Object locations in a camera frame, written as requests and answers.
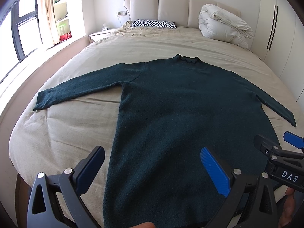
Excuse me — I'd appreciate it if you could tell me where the dark green knit sweater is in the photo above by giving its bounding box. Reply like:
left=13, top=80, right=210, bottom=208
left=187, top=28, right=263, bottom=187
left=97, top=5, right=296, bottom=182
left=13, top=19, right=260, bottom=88
left=35, top=55, right=296, bottom=227

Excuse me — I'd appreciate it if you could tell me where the person's right hand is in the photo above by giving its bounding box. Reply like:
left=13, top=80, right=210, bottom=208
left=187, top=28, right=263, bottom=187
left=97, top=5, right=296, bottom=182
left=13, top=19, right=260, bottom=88
left=278, top=187, right=295, bottom=228

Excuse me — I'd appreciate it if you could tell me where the beige bed with sheet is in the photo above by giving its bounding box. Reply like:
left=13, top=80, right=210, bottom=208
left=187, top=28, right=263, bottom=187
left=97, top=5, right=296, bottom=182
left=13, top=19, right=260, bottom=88
left=9, top=26, right=303, bottom=227

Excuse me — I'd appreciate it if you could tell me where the white built-in wardrobe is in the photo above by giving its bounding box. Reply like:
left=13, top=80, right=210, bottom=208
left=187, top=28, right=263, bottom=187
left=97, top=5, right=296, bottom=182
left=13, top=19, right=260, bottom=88
left=251, top=0, right=303, bottom=101

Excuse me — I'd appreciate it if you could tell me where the white nightstand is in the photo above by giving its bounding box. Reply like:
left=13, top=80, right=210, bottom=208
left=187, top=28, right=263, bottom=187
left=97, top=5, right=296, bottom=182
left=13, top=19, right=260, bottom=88
left=89, top=28, right=117, bottom=43

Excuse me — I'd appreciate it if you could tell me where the red storage box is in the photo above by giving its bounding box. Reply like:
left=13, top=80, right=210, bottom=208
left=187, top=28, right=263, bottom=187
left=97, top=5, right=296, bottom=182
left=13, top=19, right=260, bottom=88
left=60, top=32, right=72, bottom=42

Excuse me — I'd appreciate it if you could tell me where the folded white duvet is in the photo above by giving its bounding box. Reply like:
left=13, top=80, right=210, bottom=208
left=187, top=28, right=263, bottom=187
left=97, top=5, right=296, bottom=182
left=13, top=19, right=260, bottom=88
left=198, top=4, right=254, bottom=49

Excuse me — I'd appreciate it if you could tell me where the beige curtain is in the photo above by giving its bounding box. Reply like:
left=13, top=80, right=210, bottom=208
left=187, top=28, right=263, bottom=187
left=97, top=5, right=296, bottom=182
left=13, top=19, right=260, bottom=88
left=37, top=0, right=60, bottom=48

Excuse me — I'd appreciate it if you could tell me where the green plastic container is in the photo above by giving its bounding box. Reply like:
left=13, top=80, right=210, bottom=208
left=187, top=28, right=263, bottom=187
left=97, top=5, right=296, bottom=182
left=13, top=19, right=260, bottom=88
left=58, top=23, right=68, bottom=36

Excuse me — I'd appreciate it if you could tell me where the black framed window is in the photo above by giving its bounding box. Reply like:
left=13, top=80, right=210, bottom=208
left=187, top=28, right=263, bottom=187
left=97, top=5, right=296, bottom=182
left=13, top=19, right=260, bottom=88
left=1, top=0, right=42, bottom=63

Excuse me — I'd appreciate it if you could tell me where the zebra print pillow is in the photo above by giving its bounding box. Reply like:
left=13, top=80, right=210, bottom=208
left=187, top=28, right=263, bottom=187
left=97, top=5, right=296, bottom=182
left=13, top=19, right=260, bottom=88
left=130, top=19, right=177, bottom=29

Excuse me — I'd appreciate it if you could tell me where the wall power socket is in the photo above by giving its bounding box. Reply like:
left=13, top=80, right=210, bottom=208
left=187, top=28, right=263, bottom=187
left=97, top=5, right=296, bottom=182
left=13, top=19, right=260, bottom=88
left=116, top=10, right=127, bottom=17

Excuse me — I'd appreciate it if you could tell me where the white wall shelf unit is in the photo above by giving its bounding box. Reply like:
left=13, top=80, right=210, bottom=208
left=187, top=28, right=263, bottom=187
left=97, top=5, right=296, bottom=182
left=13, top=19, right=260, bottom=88
left=53, top=0, right=71, bottom=40

